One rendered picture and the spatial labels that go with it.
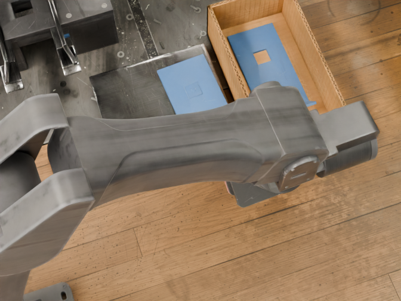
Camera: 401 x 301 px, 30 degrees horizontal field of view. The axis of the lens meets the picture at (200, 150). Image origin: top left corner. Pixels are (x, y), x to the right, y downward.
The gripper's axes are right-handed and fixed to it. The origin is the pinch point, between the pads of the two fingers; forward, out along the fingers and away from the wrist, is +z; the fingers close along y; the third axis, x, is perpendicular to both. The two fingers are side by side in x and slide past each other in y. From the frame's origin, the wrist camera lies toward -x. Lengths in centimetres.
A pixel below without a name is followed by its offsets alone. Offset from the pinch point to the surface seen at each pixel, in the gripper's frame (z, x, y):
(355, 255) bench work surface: 0.0, -10.9, -18.3
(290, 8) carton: 12.8, -16.8, 14.3
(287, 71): 12.7, -13.6, 6.1
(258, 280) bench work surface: 1.0, 2.0, -16.8
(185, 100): 11.6, 1.7, 7.0
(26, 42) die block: 14.8, 19.2, 21.2
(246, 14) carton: 15.9, -11.3, 15.5
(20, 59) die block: 18.1, 20.8, 19.5
